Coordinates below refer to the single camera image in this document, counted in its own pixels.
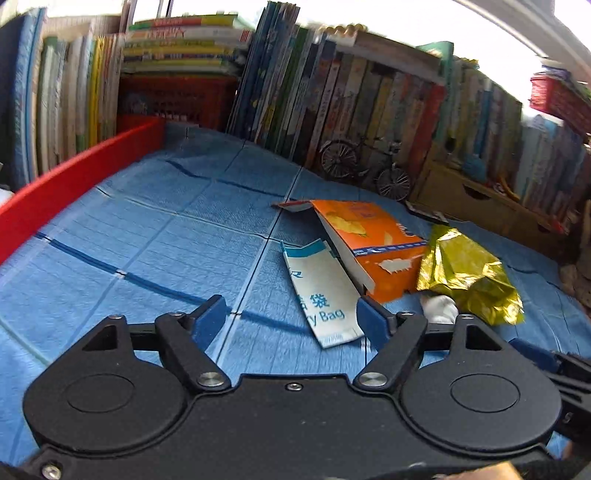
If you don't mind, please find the doll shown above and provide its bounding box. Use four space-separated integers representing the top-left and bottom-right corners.
558 198 591 315

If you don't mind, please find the row of thick storybooks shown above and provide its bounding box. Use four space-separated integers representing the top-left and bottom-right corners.
302 34 451 185

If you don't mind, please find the row of thin children's books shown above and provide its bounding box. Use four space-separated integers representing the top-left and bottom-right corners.
0 7 125 190

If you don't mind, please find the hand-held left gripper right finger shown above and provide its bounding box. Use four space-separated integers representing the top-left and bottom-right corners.
352 294 513 393

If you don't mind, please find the gold foil bag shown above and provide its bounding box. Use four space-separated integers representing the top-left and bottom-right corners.
417 224 526 326

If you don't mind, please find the white window frame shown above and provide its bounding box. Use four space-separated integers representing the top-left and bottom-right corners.
452 0 591 61

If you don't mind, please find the flat lying grey book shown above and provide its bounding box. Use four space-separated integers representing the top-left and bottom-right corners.
332 27 446 86

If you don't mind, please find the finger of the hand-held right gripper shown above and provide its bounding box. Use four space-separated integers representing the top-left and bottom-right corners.
508 339 591 398

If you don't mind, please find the white and blue paper bag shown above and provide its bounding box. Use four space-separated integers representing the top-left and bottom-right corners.
281 239 365 349

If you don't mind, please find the stack of flat picture books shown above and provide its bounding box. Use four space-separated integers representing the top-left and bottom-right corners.
121 14 254 77

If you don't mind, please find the orange cardboard box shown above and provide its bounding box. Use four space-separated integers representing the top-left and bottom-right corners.
272 199 428 304

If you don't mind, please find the row of pale blue-spined books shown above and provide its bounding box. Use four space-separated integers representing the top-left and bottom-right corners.
434 41 591 222

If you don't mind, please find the red plastic crate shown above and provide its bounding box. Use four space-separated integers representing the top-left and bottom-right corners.
116 74 241 134

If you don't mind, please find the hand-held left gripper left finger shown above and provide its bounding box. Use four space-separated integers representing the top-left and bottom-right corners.
76 294 232 394

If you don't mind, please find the red woven basket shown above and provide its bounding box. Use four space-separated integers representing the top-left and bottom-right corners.
529 71 591 134

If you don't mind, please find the wooden drawer shelf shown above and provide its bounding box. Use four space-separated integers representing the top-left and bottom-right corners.
409 148 573 252

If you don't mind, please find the miniature metal bicycle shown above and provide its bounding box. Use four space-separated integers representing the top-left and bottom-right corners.
320 136 413 201

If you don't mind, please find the row of tall dark-blue books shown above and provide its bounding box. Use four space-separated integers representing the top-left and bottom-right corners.
225 0 326 158

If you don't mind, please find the white crumpled tissue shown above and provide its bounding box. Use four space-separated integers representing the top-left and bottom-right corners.
419 294 460 325

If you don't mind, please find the red tray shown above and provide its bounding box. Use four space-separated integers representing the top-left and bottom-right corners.
0 116 167 266

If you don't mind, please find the small dark booklet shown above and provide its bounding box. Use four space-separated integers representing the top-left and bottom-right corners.
406 200 446 224

